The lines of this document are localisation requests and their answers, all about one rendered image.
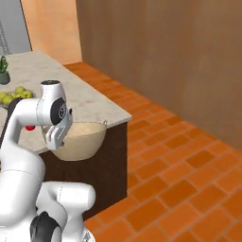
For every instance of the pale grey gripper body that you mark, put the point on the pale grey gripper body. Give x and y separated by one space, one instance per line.
58 134

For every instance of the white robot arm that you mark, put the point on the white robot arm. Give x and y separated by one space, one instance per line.
19 176

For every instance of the beige woven basket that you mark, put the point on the beige woven basket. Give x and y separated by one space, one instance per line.
85 138

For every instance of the dark brown counter cabinet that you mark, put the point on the dark brown counter cabinet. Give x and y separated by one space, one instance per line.
104 176

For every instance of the small red round fruit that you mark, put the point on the small red round fruit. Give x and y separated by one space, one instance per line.
30 127

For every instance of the yellow-green round fruit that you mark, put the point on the yellow-green round fruit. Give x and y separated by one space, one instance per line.
2 95
27 94
8 100
20 89

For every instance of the green plant in grey pot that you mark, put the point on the green plant in grey pot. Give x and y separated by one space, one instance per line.
3 72

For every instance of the grey fridge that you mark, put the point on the grey fridge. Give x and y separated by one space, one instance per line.
14 25

